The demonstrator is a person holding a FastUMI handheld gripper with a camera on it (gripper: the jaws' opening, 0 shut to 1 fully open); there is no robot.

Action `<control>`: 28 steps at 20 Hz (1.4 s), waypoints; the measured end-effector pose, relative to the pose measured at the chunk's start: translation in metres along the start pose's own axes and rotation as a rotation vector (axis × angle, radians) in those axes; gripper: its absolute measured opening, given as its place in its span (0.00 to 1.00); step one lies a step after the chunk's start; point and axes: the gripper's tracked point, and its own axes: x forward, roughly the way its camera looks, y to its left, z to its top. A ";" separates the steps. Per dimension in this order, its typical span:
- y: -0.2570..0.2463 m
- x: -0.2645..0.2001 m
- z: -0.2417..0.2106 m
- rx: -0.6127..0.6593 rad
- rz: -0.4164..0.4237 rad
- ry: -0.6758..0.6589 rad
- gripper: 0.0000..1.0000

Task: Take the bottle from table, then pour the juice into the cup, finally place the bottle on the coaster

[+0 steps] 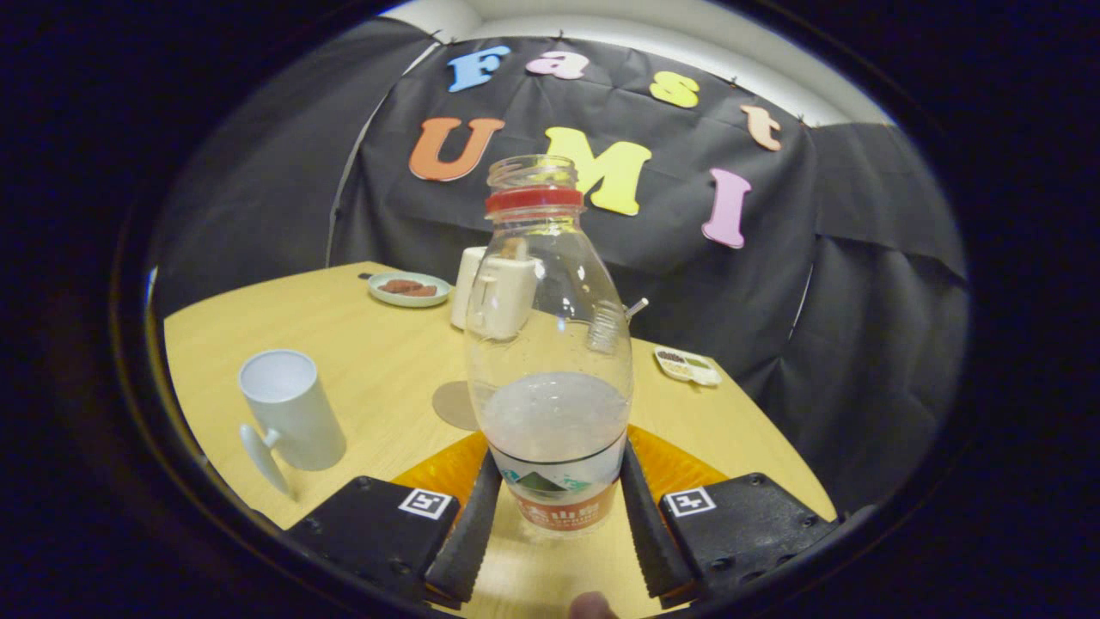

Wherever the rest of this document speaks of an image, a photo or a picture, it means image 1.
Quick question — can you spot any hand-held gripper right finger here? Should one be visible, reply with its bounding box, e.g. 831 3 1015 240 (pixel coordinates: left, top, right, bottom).
619 426 839 603

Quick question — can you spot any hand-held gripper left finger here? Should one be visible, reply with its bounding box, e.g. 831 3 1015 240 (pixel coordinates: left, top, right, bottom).
288 430 504 607

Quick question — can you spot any round brown coaster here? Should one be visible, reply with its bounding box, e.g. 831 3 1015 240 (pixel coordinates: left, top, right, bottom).
431 380 482 432

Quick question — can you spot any clear plastic juice bottle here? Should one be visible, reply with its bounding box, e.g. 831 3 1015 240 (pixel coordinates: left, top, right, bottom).
464 155 635 541

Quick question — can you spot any white cup with handle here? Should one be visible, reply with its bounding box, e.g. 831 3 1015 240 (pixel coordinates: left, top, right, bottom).
238 349 348 499

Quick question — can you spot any white divided dish with beans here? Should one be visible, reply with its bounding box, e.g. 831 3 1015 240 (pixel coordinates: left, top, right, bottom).
653 346 723 387

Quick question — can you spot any wooden table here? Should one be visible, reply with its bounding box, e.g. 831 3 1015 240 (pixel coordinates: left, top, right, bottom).
163 261 837 616

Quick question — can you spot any pale green plate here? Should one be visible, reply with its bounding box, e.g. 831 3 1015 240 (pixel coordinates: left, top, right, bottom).
368 272 452 309

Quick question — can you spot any white toaster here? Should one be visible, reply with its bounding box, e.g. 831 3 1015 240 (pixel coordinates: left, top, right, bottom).
450 246 542 340

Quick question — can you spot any metal wire basket with spoon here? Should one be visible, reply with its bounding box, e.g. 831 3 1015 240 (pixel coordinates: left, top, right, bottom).
587 297 650 355

